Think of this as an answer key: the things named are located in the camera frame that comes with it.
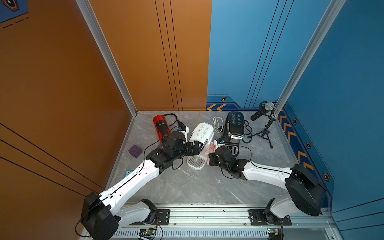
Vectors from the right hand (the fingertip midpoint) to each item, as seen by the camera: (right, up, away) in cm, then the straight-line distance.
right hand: (208, 155), depth 87 cm
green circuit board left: (-29, -34, -15) cm, 47 cm away
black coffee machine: (+14, +15, -5) cm, 21 cm away
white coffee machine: (-4, +14, -8) cm, 16 cm away
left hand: (-7, +8, -10) cm, 15 cm away
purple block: (-46, +1, +7) cm, 47 cm away
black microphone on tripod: (+35, +28, +2) cm, 45 cm away
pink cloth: (+1, +5, -6) cm, 8 cm away
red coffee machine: (-27, +16, +1) cm, 32 cm away
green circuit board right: (+31, -34, -15) cm, 49 cm away
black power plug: (-19, +18, +23) cm, 35 cm away
